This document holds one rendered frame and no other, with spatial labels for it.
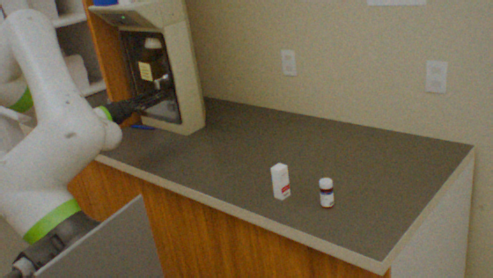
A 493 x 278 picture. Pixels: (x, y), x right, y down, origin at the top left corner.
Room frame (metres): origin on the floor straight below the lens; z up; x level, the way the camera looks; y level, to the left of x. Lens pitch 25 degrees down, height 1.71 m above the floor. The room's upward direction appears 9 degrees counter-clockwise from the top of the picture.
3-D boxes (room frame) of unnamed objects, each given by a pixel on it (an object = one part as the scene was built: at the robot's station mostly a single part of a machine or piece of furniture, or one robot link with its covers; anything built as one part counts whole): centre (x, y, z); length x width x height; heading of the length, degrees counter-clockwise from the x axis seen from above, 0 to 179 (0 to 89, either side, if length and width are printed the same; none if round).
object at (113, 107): (1.61, 0.48, 1.15); 0.09 x 0.06 x 0.12; 45
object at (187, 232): (1.82, 0.19, 0.45); 2.05 x 0.67 x 0.90; 45
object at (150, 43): (1.89, 0.36, 1.19); 0.30 x 0.01 x 0.40; 45
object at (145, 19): (1.85, 0.40, 1.46); 0.32 x 0.11 x 0.10; 45
